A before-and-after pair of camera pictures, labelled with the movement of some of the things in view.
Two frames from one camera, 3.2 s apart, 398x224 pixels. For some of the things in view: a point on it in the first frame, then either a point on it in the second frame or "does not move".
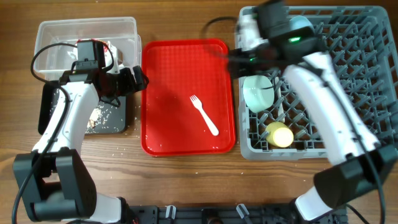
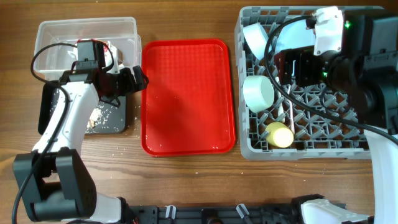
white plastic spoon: x=280 y=109 does not move
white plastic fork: x=197 y=103 to x=291 y=110
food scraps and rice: x=102 y=118 does not move
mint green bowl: x=259 y=92 does not move
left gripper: x=129 y=86 does not move
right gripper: x=236 y=67 to x=303 y=61
